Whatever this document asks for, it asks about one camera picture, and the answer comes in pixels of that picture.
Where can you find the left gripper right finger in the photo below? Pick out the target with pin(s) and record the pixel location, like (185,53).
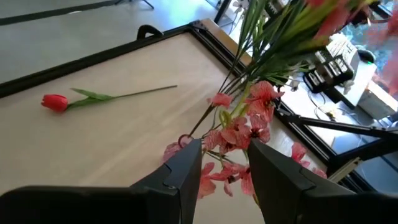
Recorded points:
(311,208)

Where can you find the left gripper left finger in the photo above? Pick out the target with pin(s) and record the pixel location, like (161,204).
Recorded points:
(93,208)

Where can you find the red tulip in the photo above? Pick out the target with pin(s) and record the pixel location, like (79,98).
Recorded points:
(56,102)

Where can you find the pink orchid stem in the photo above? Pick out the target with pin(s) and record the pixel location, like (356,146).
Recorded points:
(261,93)

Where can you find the pink glass vase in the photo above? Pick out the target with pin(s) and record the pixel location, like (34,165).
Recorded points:
(172,151)

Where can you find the grey computer desk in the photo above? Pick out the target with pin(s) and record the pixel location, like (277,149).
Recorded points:
(363,81)

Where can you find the black diagonal frame strut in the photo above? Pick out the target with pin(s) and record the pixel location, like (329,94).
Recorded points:
(342,126)
(367,151)

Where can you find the black frame upright post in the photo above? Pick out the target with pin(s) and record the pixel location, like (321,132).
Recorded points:
(222,11)

